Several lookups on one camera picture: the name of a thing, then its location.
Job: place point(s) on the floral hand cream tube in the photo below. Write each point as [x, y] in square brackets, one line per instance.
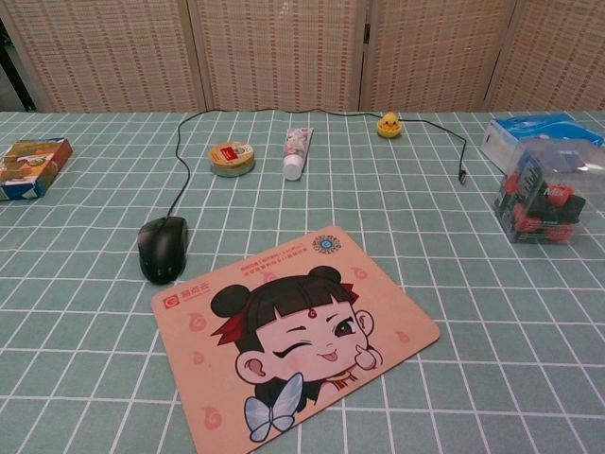
[297, 146]

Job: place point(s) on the woven folding screen panel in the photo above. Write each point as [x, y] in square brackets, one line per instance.
[435, 52]
[558, 52]
[104, 52]
[279, 52]

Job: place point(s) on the blue tissue pack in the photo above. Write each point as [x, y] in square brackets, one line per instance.
[534, 127]

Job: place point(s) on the green grid tablecloth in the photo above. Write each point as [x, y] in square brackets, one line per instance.
[472, 331]

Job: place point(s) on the black computer mouse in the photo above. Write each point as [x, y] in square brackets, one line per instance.
[163, 250]

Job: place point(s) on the cartoon girl mouse pad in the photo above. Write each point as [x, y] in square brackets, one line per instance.
[212, 378]

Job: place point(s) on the orange and blue snack box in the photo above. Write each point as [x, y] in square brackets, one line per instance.
[28, 165]

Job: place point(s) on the clear box with red items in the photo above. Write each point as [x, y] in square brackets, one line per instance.
[543, 208]

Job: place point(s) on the round yellow tin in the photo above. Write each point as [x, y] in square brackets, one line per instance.
[231, 158]

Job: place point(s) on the yellow duck toy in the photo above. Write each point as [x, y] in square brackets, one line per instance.
[388, 125]

